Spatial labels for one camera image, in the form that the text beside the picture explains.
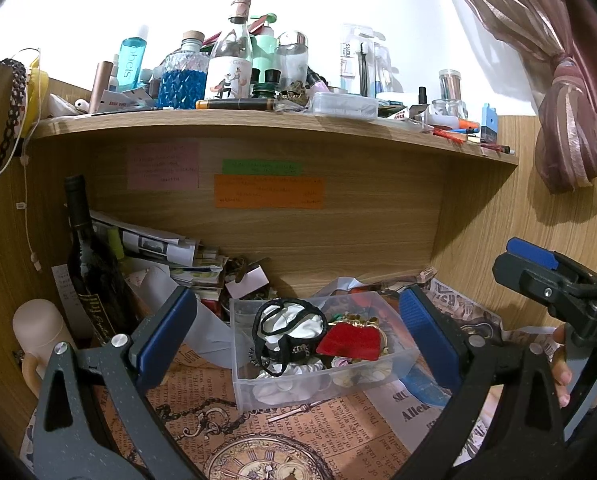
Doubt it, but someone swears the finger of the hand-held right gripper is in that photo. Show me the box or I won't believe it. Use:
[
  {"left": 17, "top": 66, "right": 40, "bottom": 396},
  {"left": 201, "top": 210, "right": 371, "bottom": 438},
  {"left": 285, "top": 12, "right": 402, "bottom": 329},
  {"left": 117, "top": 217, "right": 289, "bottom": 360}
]
[
  {"left": 493, "top": 252, "right": 597, "bottom": 322},
  {"left": 506, "top": 237, "right": 597, "bottom": 286}
]

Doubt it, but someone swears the mint green pump bottle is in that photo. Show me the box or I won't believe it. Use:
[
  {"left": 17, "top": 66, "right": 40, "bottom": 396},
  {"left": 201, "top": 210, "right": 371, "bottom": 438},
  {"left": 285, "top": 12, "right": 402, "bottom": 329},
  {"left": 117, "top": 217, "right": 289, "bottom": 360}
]
[{"left": 251, "top": 13, "right": 279, "bottom": 83}]

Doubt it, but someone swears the wooden shelf board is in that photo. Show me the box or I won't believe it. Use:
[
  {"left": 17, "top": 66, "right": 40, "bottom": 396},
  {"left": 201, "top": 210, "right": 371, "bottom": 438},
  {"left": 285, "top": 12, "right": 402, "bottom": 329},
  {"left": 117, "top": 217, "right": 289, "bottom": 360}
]
[{"left": 28, "top": 109, "right": 520, "bottom": 167}]

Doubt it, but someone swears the pink striped curtain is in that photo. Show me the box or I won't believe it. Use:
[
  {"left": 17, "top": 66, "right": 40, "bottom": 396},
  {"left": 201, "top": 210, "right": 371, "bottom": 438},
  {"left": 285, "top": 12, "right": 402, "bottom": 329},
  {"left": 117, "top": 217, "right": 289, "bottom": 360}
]
[{"left": 436, "top": 0, "right": 597, "bottom": 195}]

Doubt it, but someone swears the small blue box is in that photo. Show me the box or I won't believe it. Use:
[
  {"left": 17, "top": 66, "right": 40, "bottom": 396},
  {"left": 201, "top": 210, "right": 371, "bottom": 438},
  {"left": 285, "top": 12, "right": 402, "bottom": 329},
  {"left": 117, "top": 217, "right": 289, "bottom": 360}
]
[{"left": 481, "top": 103, "right": 500, "bottom": 143}]

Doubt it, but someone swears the orange paper note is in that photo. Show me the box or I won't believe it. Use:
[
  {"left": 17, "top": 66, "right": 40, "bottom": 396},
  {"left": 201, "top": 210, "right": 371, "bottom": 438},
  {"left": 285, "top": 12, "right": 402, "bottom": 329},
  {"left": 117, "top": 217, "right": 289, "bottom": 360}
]
[{"left": 213, "top": 175, "right": 326, "bottom": 210}]

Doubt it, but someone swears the blister pack white card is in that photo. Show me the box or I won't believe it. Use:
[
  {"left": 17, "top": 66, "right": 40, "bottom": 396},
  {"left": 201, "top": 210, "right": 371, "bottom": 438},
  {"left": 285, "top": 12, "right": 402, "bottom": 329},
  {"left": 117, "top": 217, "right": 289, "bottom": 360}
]
[{"left": 339, "top": 23, "right": 360, "bottom": 95}]

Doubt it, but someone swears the clear bottle silver cap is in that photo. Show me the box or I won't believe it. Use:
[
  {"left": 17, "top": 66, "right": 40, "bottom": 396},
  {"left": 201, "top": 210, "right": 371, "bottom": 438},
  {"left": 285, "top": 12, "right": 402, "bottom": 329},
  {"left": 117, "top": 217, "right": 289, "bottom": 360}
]
[{"left": 276, "top": 31, "right": 309, "bottom": 90}]

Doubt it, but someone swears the dark brown pen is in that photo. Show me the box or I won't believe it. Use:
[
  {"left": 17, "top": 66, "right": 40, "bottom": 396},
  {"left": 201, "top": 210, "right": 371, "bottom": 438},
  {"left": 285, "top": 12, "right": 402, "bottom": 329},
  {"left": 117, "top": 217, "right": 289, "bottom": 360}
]
[{"left": 195, "top": 98, "right": 276, "bottom": 111}]

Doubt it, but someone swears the white cable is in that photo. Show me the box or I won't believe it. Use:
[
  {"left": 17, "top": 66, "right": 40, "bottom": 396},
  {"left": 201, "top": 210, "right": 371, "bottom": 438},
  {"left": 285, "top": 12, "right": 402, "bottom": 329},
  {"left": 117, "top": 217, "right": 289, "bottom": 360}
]
[{"left": 0, "top": 48, "right": 42, "bottom": 272}]

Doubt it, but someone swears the clear plastic storage box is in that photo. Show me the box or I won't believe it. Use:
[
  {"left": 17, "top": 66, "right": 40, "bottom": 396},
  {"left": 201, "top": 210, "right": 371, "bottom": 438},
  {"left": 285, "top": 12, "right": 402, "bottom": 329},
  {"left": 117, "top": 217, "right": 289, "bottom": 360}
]
[{"left": 230, "top": 290, "right": 422, "bottom": 413}]

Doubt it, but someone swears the person's right hand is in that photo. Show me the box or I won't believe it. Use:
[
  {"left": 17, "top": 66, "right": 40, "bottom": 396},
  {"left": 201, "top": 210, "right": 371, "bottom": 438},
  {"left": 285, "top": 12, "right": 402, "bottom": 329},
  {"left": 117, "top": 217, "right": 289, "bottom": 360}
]
[{"left": 551, "top": 324, "right": 574, "bottom": 408}]

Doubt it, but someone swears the dark wine bottle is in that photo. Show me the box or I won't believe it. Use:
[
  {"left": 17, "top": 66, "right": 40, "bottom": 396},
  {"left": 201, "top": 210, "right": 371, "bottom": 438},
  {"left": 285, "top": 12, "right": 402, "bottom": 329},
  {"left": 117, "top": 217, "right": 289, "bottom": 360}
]
[{"left": 63, "top": 175, "right": 134, "bottom": 341}]

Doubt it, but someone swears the faceted glass bottle blue liquid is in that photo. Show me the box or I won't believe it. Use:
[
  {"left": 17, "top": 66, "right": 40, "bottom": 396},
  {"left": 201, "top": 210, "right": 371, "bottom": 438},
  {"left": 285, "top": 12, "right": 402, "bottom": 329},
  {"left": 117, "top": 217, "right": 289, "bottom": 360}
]
[{"left": 159, "top": 31, "right": 210, "bottom": 110}]

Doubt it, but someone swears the white drawstring pouch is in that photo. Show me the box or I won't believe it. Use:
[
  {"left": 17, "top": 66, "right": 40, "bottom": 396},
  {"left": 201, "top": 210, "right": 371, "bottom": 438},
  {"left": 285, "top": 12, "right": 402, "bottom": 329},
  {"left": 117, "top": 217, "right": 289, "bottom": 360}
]
[{"left": 258, "top": 305, "right": 327, "bottom": 361}]

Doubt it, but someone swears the glass jar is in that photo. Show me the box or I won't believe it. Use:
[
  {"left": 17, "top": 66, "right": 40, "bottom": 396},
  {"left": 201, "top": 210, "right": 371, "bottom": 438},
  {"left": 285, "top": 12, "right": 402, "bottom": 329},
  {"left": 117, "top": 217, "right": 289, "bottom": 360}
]
[{"left": 439, "top": 68, "right": 464, "bottom": 103}]

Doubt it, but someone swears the rose gold tube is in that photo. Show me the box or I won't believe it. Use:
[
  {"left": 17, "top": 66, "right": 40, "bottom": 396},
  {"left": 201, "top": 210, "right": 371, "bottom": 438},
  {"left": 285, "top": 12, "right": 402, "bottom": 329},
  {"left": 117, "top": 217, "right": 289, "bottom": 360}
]
[{"left": 87, "top": 61, "right": 114, "bottom": 114}]

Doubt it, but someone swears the small white card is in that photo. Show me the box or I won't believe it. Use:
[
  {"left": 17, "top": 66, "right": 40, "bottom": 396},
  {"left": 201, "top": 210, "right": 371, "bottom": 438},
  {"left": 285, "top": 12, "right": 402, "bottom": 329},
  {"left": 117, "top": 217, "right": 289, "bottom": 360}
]
[{"left": 226, "top": 266, "right": 269, "bottom": 298}]

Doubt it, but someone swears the white paper sheet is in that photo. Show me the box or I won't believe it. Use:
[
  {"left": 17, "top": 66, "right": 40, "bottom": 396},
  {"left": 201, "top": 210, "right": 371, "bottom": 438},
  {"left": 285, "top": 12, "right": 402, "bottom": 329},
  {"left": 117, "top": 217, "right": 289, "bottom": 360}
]
[{"left": 128, "top": 265, "right": 234, "bottom": 368}]

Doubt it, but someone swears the black braided headband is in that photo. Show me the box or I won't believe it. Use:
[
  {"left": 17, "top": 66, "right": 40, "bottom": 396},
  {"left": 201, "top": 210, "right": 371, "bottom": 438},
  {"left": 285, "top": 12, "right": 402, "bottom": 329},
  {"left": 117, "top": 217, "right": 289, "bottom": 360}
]
[{"left": 251, "top": 299, "right": 329, "bottom": 377}]

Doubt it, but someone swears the red pen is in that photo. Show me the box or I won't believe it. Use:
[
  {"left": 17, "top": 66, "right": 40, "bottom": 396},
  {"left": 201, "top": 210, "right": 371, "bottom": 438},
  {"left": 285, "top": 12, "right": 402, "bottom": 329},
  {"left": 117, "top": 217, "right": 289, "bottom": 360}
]
[{"left": 431, "top": 127, "right": 467, "bottom": 143}]

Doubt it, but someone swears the clear bottle white label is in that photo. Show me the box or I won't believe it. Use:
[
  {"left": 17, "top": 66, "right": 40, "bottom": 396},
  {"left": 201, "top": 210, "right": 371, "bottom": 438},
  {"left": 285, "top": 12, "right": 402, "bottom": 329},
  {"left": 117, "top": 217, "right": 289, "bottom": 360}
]
[{"left": 204, "top": 0, "right": 254, "bottom": 101}]

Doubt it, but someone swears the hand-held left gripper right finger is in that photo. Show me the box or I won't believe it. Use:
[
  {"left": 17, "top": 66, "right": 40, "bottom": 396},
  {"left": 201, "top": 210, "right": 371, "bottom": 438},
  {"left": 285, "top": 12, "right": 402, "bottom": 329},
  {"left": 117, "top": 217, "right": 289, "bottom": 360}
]
[{"left": 393, "top": 286, "right": 567, "bottom": 480}]

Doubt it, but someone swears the pink paper note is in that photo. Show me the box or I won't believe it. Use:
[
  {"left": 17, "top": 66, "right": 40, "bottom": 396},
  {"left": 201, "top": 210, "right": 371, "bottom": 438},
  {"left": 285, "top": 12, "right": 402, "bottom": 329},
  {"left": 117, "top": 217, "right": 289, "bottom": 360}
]
[{"left": 127, "top": 141, "right": 200, "bottom": 190}]

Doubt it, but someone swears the blister pack black tool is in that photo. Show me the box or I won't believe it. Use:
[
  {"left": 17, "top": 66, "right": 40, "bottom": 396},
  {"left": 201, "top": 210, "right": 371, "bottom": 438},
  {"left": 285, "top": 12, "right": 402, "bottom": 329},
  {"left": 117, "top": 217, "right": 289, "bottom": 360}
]
[{"left": 359, "top": 40, "right": 379, "bottom": 97}]

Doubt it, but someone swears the black lace headband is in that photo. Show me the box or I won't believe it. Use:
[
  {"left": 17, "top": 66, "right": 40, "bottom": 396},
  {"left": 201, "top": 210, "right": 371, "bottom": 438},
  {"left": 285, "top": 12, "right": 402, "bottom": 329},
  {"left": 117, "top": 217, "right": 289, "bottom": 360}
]
[{"left": 0, "top": 58, "right": 29, "bottom": 176}]

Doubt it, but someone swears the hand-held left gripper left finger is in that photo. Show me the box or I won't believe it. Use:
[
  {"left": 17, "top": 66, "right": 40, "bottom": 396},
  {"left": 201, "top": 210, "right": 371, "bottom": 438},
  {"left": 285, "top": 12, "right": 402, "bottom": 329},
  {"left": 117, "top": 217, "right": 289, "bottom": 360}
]
[{"left": 31, "top": 286, "right": 199, "bottom": 480}]

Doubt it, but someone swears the pile of papers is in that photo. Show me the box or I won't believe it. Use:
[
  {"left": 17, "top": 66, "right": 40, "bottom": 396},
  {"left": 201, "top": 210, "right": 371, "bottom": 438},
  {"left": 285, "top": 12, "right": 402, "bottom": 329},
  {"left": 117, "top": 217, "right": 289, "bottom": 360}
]
[{"left": 89, "top": 210, "right": 229, "bottom": 301}]

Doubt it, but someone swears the turquoise liquid bottle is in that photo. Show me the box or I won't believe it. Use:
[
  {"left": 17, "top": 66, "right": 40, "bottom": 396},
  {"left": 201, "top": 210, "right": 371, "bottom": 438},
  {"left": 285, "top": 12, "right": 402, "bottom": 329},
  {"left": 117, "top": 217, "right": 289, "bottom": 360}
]
[{"left": 119, "top": 25, "right": 150, "bottom": 92}]

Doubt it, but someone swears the red pouch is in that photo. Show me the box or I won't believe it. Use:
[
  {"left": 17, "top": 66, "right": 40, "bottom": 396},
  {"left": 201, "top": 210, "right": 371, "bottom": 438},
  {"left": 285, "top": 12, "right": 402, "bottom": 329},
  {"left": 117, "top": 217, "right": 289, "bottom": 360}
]
[{"left": 316, "top": 323, "right": 382, "bottom": 361}]

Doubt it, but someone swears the yellow plastic object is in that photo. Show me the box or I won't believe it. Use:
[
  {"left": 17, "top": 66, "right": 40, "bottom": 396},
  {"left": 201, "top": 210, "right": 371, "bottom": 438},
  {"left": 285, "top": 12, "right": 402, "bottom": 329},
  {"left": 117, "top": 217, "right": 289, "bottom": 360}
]
[{"left": 26, "top": 60, "right": 49, "bottom": 123}]

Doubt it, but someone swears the clear flat plastic case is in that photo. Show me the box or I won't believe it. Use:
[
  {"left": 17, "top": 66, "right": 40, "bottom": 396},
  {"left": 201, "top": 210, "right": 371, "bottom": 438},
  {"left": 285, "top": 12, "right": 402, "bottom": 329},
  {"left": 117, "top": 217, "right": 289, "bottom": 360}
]
[{"left": 311, "top": 91, "right": 379, "bottom": 118}]

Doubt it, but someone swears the newspaper print mat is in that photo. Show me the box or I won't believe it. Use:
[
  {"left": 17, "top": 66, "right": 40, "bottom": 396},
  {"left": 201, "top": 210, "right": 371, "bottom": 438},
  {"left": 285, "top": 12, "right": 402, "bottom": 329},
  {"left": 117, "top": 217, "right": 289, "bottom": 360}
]
[{"left": 21, "top": 275, "right": 559, "bottom": 480}]

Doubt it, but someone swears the green paper note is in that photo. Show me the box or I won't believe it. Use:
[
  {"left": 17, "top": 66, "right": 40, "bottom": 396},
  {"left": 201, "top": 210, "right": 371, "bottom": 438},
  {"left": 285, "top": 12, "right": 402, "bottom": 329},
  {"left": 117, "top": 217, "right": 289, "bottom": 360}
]
[{"left": 222, "top": 159, "right": 303, "bottom": 177}]

